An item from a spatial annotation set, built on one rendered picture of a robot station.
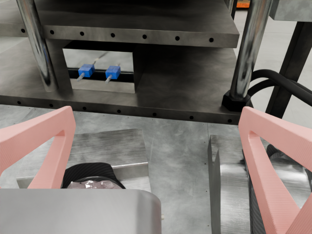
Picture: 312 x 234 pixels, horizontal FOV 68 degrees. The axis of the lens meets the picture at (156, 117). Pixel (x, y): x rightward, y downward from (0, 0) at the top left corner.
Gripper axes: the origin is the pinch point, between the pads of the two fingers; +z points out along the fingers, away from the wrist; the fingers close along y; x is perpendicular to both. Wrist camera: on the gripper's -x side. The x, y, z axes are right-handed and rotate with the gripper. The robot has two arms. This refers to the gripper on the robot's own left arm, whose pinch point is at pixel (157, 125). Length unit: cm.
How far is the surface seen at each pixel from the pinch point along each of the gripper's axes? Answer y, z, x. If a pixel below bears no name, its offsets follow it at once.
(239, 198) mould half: -15.0, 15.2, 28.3
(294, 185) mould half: -24.9, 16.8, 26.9
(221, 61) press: -34, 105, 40
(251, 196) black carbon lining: -17.2, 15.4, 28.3
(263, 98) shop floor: -111, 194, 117
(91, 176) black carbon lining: 14.2, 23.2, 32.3
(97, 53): 22, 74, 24
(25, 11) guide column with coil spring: 44, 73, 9
